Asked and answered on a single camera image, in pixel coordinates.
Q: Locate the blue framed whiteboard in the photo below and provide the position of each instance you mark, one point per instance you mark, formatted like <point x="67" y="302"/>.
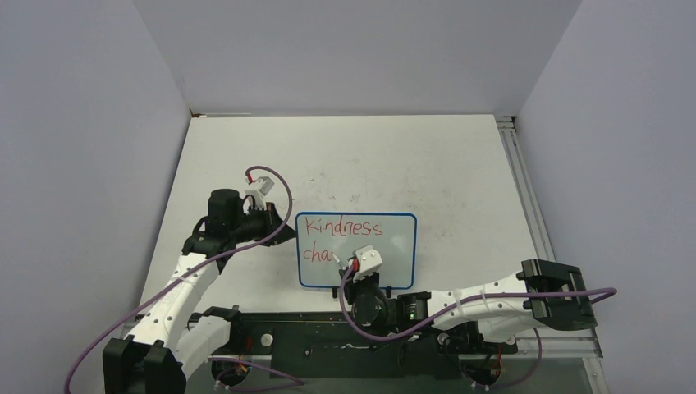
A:
<point x="319" y="234"/>

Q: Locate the aluminium frame rail right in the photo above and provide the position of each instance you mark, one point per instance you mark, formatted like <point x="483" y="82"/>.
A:
<point x="532" y="211"/>

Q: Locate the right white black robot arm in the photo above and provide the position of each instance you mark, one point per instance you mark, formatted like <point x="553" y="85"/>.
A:
<point x="543" y="294"/>

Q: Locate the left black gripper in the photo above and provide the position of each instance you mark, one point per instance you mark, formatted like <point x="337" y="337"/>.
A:
<point x="271" y="219"/>

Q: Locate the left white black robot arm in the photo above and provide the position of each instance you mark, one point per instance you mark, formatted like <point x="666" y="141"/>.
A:
<point x="159" y="353"/>

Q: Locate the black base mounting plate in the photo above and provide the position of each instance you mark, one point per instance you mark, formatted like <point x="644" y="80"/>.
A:
<point x="323" y="345"/>

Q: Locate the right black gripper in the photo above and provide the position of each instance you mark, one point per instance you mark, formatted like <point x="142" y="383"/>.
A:
<point x="351" y="286"/>

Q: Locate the red whiteboard marker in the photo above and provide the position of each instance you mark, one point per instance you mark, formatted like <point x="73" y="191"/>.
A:
<point x="340" y="263"/>

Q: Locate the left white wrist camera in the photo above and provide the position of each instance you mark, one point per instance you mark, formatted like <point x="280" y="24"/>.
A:
<point x="256" y="192"/>

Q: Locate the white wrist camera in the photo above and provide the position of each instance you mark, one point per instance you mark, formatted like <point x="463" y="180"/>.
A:
<point x="369" y="262"/>
<point x="256" y="192"/>

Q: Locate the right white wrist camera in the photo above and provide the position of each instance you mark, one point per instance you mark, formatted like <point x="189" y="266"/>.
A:
<point x="369" y="262"/>

